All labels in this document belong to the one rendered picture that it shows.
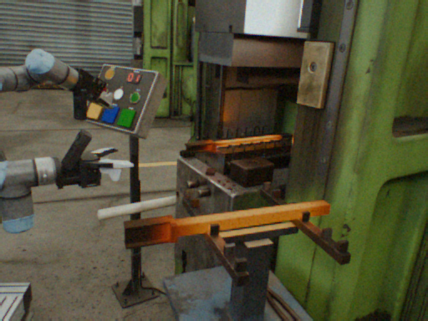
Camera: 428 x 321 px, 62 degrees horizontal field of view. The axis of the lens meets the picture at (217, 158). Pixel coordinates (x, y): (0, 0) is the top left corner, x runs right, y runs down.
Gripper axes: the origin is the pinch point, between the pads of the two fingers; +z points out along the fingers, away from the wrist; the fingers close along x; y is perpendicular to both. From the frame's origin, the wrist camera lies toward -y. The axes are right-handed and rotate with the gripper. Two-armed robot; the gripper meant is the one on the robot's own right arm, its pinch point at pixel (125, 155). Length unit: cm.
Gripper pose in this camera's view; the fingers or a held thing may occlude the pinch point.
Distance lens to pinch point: 110.8
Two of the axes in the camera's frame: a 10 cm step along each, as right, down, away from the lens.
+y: -0.7, 9.5, 3.2
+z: 8.5, -1.2, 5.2
